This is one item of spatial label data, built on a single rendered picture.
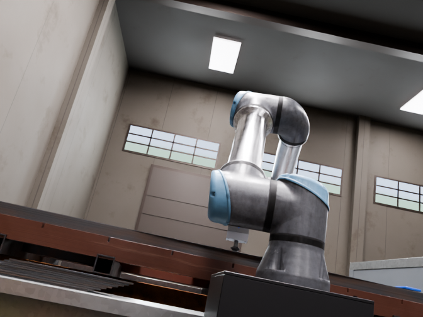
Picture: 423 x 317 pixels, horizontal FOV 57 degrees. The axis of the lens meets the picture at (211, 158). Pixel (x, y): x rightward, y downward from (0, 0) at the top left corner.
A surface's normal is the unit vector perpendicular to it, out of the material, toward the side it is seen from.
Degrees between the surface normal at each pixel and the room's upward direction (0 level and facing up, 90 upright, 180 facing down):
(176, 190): 90
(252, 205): 110
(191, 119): 90
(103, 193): 90
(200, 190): 90
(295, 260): 73
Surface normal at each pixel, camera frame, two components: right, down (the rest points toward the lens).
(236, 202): -0.11, 0.00
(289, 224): -0.49, -0.37
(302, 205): -0.05, -0.33
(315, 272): 0.51, -0.47
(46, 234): 0.19, -0.29
